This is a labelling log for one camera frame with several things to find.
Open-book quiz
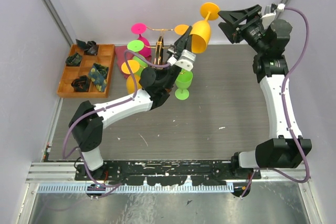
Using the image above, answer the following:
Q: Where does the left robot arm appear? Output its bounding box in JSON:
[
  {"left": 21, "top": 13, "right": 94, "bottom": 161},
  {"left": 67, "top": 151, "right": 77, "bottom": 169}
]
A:
[{"left": 66, "top": 26, "right": 195, "bottom": 180}]

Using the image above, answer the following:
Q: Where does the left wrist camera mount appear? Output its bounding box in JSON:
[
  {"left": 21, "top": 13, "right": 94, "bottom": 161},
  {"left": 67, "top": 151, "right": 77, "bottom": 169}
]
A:
[{"left": 167, "top": 49, "right": 196, "bottom": 71}]

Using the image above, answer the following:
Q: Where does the pink wine glass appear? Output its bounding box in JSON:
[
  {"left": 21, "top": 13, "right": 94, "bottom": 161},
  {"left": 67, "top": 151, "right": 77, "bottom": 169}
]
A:
[{"left": 131, "top": 23, "right": 151, "bottom": 58}]

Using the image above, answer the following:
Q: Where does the wooden tray organizer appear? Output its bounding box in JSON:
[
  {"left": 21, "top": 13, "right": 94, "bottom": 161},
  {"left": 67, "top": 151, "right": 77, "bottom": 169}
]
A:
[{"left": 57, "top": 44, "right": 115, "bottom": 99}]

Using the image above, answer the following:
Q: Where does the dark pouch tray back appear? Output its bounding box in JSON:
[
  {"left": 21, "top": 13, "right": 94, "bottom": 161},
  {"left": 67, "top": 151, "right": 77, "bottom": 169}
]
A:
[{"left": 76, "top": 39, "right": 99, "bottom": 56}]

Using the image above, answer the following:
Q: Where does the blue floral fabric pouch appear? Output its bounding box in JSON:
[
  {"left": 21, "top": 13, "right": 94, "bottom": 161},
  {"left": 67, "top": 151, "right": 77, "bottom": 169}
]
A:
[{"left": 88, "top": 63, "right": 109, "bottom": 92}]

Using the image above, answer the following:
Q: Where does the red cloth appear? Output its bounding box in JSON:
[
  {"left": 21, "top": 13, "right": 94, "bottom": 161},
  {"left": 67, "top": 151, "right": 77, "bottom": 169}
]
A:
[{"left": 115, "top": 45, "right": 129, "bottom": 79}]

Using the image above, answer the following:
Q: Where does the aluminium frame rail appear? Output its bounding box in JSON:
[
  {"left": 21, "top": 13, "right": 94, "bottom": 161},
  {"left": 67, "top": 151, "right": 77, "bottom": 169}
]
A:
[{"left": 25, "top": 160, "right": 312, "bottom": 193}]

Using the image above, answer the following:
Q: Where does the green wine glass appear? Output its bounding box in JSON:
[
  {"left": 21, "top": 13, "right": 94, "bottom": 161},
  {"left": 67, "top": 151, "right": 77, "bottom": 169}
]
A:
[
  {"left": 127, "top": 40, "right": 148, "bottom": 68},
  {"left": 175, "top": 70, "right": 193, "bottom": 100}
]

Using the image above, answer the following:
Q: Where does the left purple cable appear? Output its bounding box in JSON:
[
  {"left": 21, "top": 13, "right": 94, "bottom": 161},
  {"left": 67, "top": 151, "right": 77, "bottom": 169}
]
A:
[{"left": 61, "top": 49, "right": 173, "bottom": 198}]

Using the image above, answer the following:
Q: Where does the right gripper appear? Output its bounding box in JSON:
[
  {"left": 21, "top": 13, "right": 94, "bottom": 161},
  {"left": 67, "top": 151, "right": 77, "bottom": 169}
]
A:
[{"left": 217, "top": 4, "right": 267, "bottom": 55}]

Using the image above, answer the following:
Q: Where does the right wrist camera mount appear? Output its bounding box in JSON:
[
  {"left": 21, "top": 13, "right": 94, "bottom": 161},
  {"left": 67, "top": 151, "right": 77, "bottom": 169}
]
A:
[{"left": 261, "top": 3, "right": 286, "bottom": 28}]

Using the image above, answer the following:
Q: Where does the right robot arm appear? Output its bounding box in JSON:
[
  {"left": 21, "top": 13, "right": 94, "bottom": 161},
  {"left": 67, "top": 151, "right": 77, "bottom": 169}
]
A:
[{"left": 218, "top": 4, "right": 312, "bottom": 179}]

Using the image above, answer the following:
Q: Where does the orange wine glass back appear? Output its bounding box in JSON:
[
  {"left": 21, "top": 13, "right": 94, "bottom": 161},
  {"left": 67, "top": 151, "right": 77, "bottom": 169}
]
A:
[{"left": 121, "top": 60, "right": 142, "bottom": 94}]

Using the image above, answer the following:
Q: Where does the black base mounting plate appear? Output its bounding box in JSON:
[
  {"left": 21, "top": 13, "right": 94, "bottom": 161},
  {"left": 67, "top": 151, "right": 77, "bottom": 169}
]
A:
[{"left": 91, "top": 159, "right": 261, "bottom": 186}]

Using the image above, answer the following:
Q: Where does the gold wire wine glass rack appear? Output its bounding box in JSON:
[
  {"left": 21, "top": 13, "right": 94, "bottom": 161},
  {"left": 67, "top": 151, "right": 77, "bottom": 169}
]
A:
[{"left": 145, "top": 26, "right": 176, "bottom": 93}]

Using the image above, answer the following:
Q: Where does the dark pouch tray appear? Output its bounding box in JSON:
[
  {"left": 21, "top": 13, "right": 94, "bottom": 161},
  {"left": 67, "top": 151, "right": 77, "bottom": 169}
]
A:
[
  {"left": 76, "top": 39, "right": 99, "bottom": 56},
  {"left": 65, "top": 52, "right": 82, "bottom": 67}
]

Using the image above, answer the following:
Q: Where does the orange wine glass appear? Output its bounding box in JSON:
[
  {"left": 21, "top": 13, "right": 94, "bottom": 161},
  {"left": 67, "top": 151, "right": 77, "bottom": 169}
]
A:
[
  {"left": 174, "top": 24, "right": 189, "bottom": 36},
  {"left": 121, "top": 60, "right": 142, "bottom": 94},
  {"left": 190, "top": 2, "right": 220, "bottom": 54}
]

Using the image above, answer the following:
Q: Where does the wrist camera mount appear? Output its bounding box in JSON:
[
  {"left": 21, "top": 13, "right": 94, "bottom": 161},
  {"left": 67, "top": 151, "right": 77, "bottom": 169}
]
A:
[
  {"left": 261, "top": 3, "right": 286, "bottom": 28},
  {"left": 167, "top": 49, "right": 196, "bottom": 71}
]

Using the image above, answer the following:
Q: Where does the small dark item in tray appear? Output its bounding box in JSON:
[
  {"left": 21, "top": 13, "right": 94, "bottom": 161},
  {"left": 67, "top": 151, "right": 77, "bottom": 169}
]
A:
[{"left": 71, "top": 75, "right": 91, "bottom": 92}]

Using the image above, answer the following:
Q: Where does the dark pouch tray left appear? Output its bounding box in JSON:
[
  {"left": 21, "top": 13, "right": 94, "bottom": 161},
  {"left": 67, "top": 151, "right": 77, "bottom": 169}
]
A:
[{"left": 65, "top": 52, "right": 82, "bottom": 67}]

